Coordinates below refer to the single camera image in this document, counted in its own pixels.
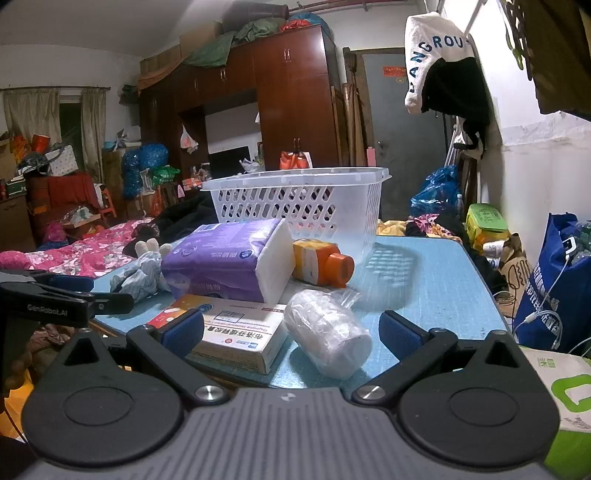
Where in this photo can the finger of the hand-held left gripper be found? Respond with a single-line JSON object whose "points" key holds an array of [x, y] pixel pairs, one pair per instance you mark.
{"points": [[113, 303], [76, 282]]}

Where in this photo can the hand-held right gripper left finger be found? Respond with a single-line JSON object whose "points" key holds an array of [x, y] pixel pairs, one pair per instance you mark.
{"points": [[183, 331]]}

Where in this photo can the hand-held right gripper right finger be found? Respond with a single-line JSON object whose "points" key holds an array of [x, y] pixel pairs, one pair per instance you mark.
{"points": [[401, 333]]}

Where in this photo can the white orange medicine box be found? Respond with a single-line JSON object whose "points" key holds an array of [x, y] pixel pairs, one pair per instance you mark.
{"points": [[244, 332]]}

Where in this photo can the stack of plastic cups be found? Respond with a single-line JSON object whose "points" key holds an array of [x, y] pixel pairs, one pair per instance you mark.
{"points": [[323, 332]]}

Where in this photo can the white plastic basket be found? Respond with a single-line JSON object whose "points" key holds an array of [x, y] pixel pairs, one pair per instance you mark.
{"points": [[351, 217]]}

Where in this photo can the pink floral blanket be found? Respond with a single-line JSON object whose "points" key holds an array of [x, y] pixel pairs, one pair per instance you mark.
{"points": [[92, 251]]}

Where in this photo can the grey stuffed toy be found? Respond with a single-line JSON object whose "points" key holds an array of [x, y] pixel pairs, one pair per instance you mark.
{"points": [[138, 272]]}

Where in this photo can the purple tissue pack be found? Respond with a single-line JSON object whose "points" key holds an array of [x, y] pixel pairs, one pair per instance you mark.
{"points": [[212, 258]]}

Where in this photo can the orange pill bottle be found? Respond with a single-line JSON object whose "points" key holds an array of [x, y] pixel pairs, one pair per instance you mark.
{"points": [[339, 270]]}

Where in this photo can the red draped cloth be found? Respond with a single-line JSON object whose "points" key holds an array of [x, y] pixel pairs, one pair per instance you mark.
{"points": [[64, 191]]}

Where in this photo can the yellow blanket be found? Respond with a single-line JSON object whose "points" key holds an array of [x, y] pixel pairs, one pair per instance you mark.
{"points": [[392, 228]]}

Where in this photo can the colourful patterned cloth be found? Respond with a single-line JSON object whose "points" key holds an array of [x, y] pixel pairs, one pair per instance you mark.
{"points": [[429, 226]]}

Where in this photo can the black jacket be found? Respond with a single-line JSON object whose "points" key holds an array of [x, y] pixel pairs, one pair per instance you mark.
{"points": [[184, 217]]}

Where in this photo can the brown paper bag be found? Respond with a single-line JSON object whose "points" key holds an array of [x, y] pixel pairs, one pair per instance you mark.
{"points": [[519, 272]]}

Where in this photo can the green plastic box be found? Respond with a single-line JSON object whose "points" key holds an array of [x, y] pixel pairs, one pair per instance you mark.
{"points": [[485, 221]]}

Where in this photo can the pile of blue plastic bags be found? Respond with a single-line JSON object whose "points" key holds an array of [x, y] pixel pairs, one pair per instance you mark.
{"points": [[147, 161]]}

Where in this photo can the blue tote bag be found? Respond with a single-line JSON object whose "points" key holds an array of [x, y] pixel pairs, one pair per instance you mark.
{"points": [[545, 300]]}

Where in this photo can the blue plastic bag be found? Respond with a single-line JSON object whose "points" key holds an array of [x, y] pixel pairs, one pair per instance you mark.
{"points": [[438, 189]]}

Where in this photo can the beige curtain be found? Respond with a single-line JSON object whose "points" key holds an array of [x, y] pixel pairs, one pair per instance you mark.
{"points": [[32, 115], [93, 134]]}

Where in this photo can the black television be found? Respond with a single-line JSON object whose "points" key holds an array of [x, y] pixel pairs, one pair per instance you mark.
{"points": [[228, 161]]}

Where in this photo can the white green paper bag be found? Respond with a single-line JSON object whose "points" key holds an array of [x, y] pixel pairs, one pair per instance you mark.
{"points": [[568, 392]]}

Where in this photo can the pink board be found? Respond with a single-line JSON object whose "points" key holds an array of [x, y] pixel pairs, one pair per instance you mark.
{"points": [[371, 157]]}

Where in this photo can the white hanging plastic bag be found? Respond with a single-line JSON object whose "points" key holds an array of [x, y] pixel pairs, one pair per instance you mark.
{"points": [[188, 141]]}

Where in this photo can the white crumpled plastic bag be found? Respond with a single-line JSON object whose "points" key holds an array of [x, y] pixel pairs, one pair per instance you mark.
{"points": [[251, 165]]}

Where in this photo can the orange white hanging bag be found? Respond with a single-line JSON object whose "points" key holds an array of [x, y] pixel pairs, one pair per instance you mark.
{"points": [[295, 161]]}

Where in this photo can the grey door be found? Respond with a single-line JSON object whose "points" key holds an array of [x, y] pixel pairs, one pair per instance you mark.
{"points": [[392, 129]]}

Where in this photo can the white folded drying rack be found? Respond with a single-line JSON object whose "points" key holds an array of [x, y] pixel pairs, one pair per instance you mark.
{"points": [[457, 134]]}

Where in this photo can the leaning wooden boards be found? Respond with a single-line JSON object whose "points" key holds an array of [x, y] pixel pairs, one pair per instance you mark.
{"points": [[353, 110]]}

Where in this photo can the black hanging garment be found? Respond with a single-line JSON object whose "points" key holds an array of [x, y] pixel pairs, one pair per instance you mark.
{"points": [[461, 92]]}

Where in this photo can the brown wooden wardrobe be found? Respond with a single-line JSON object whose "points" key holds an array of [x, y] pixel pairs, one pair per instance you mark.
{"points": [[286, 101]]}

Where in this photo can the red door sign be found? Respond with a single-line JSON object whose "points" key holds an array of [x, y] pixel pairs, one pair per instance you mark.
{"points": [[397, 74]]}

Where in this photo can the white lettered hoodie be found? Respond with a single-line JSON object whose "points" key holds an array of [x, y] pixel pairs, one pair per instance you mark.
{"points": [[425, 60]]}

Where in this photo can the green cloth bundle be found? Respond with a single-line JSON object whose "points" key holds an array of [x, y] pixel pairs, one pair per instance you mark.
{"points": [[221, 46]]}

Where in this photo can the olive hanging bag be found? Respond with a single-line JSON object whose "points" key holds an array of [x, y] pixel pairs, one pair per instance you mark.
{"points": [[563, 60]]}

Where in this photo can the red ceiling pipe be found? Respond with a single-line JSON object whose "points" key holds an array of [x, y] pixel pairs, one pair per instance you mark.
{"points": [[351, 4]]}

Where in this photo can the metal clothes rail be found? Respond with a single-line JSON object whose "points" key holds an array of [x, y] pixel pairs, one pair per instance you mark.
{"points": [[475, 16]]}

